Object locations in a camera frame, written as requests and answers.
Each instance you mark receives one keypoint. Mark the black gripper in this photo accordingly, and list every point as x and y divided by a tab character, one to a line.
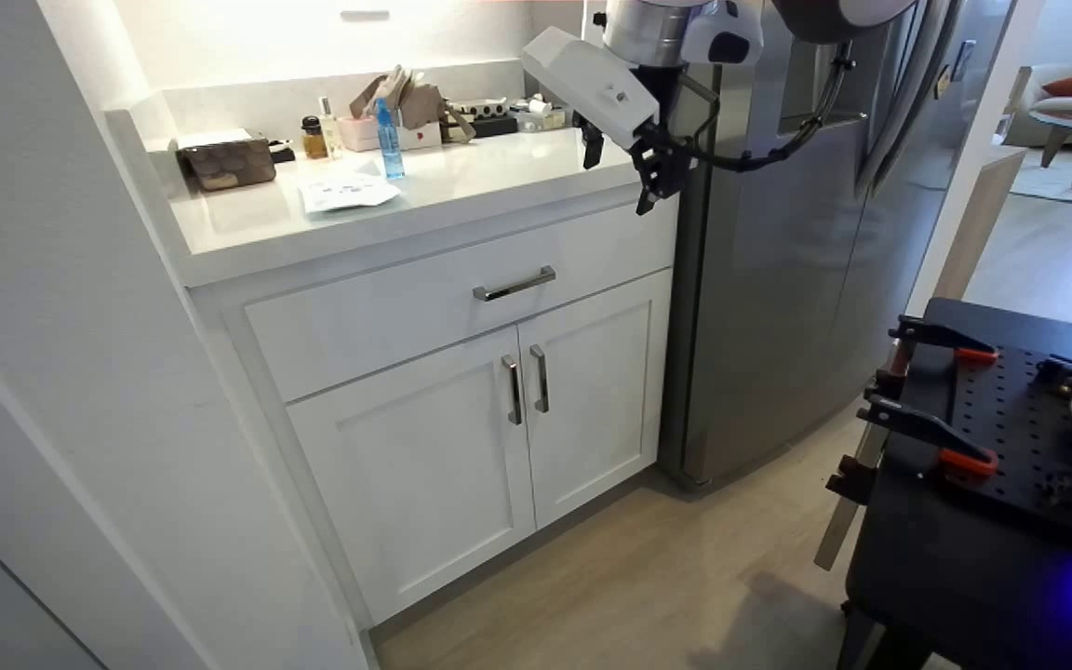
663	152

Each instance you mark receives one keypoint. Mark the small white countertop item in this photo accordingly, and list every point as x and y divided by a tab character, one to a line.
544	113

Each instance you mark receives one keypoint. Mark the black countertop item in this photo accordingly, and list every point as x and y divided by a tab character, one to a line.
498	126

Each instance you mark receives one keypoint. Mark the stainless steel refrigerator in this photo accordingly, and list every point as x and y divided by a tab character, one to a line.
785	310

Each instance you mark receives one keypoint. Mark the narrow white lower cabinet door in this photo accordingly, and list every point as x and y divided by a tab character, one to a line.
599	397

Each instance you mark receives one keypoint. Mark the blue plastic bottle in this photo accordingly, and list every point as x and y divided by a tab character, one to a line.
389	142

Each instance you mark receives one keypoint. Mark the white printed paper sheet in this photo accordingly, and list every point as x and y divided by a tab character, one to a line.
349	191

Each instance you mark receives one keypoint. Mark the small amber bottle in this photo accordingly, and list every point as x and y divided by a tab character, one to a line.
315	139

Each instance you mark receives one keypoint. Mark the wide white lower cabinet door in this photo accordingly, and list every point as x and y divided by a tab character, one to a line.
419	477

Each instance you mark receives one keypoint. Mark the small black clamp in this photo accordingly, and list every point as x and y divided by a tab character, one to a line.
1065	377

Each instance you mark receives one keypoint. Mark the black perforated robot table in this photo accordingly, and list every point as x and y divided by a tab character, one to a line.
970	561

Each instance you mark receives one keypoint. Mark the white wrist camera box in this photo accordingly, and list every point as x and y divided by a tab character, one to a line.
586	80

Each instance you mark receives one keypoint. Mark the white wall outlet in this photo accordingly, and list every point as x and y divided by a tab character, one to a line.
367	18

